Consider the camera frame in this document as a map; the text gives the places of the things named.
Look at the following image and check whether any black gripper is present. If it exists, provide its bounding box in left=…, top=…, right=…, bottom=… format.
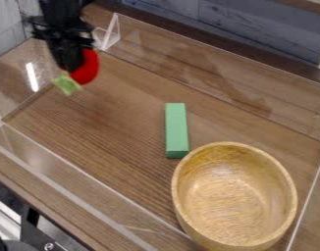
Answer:
left=28, top=16, right=95, bottom=72

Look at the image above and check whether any red plush strawberry toy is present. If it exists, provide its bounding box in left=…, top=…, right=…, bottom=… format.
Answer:
left=52, top=49, right=99, bottom=96

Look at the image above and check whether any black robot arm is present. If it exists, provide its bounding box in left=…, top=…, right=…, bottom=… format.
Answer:
left=28, top=0, right=95, bottom=72

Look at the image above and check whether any green rectangular block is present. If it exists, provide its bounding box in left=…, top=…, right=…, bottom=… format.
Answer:
left=164, top=103, right=188, bottom=159

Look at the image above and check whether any wooden bowl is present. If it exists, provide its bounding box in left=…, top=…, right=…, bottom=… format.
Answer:
left=170, top=142, right=297, bottom=251

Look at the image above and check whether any clear acrylic enclosure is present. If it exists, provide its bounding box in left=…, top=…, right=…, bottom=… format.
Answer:
left=0, top=18, right=320, bottom=251

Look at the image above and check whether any black table frame bracket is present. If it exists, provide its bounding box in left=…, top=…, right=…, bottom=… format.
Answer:
left=20, top=207, right=67, bottom=251

